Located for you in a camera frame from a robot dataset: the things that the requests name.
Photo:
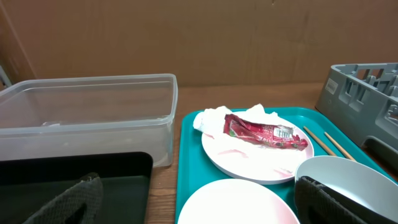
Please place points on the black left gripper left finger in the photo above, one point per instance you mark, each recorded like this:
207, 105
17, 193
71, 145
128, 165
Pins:
77, 205

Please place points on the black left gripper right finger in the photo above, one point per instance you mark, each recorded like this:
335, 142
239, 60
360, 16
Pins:
318, 204

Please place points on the grey bowl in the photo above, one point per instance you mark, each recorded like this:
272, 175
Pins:
356, 181

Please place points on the wooden chopstick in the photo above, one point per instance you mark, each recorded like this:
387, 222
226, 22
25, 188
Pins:
339, 147
323, 145

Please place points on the small pink plate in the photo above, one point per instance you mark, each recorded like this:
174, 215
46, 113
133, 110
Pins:
230, 201

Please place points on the large white plate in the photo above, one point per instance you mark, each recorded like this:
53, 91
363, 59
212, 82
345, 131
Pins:
263, 165

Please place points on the red snack wrapper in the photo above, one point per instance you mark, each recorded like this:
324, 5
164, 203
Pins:
274, 136

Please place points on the white napkin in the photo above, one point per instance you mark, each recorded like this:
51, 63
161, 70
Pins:
211, 121

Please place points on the clear plastic waste bin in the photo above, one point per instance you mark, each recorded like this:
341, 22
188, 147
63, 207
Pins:
91, 115

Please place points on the grey dishwasher rack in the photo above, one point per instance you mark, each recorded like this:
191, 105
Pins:
361, 100

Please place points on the black plastic tray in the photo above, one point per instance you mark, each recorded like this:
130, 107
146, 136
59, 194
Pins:
28, 184

